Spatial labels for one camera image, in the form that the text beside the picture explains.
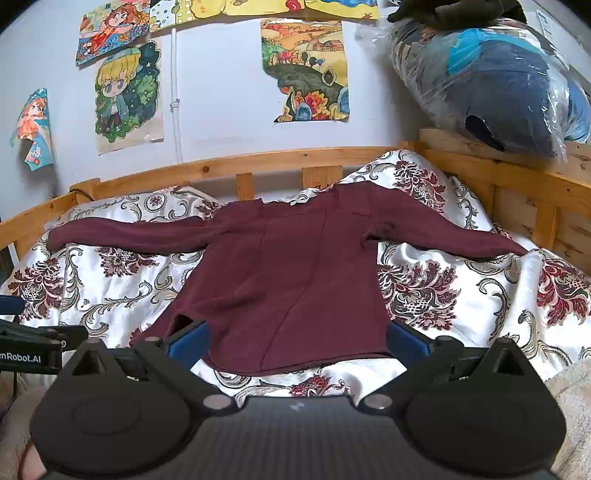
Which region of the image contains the dotted yellow wall poster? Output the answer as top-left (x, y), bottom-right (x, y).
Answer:
top-left (150, 0), bottom-right (228, 34)

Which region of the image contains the small curled cartoon wall poster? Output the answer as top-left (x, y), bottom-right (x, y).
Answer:
top-left (11, 87), bottom-right (55, 172)

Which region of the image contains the landscape wall poster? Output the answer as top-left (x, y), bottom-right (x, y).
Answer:
top-left (260, 18), bottom-right (350, 124)

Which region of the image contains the blond cartoon figure wall poster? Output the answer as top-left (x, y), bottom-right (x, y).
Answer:
top-left (94, 41), bottom-right (165, 156)

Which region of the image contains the dark cloth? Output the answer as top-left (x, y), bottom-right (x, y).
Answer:
top-left (387, 0), bottom-right (528, 31)

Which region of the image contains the wooden bed frame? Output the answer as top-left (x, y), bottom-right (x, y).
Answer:
top-left (0, 128), bottom-right (591, 296)

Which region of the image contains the maroon sweater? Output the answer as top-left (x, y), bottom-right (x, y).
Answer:
top-left (46, 181), bottom-right (530, 376)

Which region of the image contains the white wall pipe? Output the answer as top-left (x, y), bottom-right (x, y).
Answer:
top-left (169, 27), bottom-right (185, 163)

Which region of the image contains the floral satin blanket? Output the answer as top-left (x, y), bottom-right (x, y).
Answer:
top-left (0, 148), bottom-right (591, 398)

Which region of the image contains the person's left forearm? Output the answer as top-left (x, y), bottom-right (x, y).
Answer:
top-left (0, 369), bottom-right (63, 480)

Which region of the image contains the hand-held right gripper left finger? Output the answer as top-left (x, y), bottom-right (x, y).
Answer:
top-left (62, 319), bottom-right (236, 411)

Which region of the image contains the orange cartoon figure wall poster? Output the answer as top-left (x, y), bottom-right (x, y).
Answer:
top-left (76, 0), bottom-right (153, 66)

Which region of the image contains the wide yellow wall poster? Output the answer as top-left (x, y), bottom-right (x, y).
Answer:
top-left (222, 0), bottom-right (380, 20)

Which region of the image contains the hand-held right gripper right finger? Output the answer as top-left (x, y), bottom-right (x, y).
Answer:
top-left (362, 319), bottom-right (536, 411)

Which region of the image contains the person's beige fleece clothing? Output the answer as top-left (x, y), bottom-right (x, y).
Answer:
top-left (544, 364), bottom-right (591, 480)

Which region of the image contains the plastic bag with blue quilt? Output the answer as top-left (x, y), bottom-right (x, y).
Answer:
top-left (388, 16), bottom-right (591, 160)

